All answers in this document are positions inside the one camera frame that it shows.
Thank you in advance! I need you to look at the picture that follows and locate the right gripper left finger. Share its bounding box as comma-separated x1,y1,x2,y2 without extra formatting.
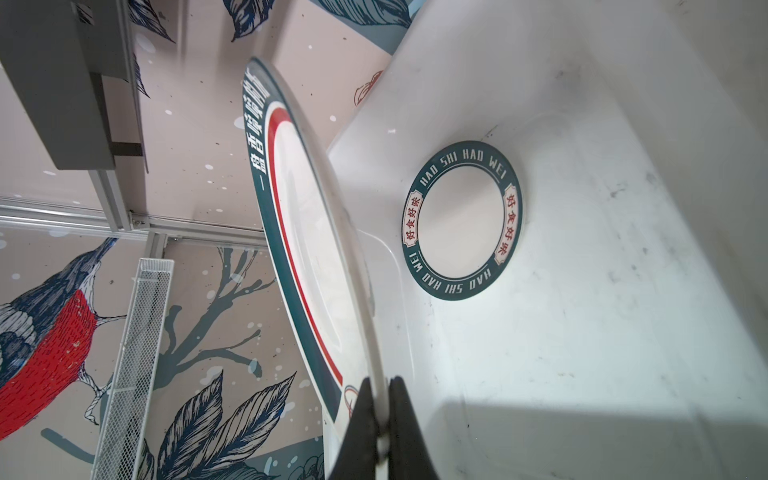
329,378,379,480

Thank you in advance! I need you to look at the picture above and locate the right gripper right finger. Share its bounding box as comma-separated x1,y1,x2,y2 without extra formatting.
388,376,439,480

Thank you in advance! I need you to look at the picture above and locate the green red rim plate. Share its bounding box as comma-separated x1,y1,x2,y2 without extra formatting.
242,58,388,463

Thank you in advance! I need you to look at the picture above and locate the small green rim plate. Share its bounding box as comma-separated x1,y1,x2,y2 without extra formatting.
401,140,524,301

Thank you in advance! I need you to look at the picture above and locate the white plastic bin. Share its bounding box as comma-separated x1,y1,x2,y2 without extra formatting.
330,1,767,479

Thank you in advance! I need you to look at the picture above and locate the white mesh wall shelf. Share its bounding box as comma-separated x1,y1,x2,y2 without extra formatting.
91,258,174,479

